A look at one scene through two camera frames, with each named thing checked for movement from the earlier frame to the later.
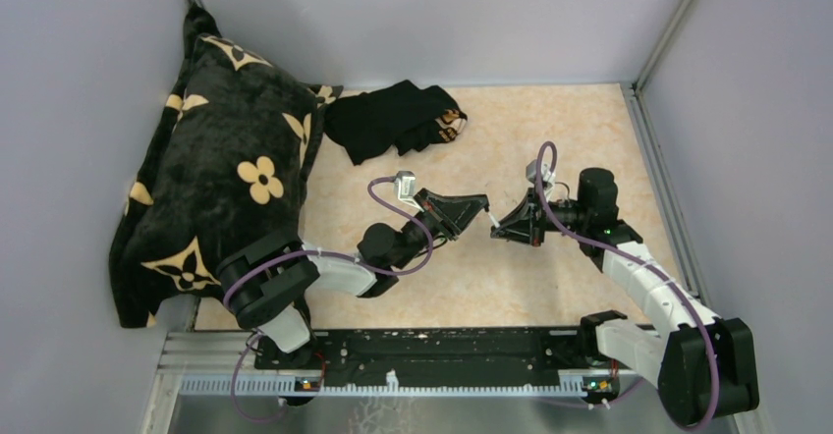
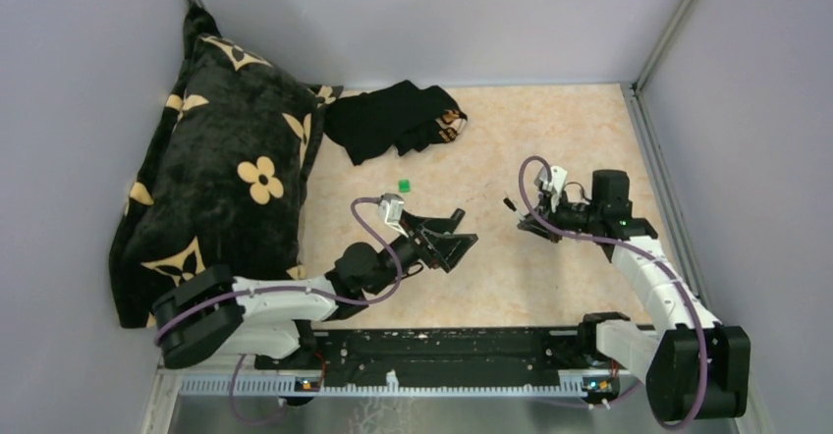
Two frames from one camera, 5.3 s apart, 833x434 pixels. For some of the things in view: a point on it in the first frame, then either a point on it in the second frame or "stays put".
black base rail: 439,357 stays put
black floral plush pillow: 228,162 stays put
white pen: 493,220 -> 515,209
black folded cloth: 402,116 stays put
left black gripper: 431,216 -> 421,242
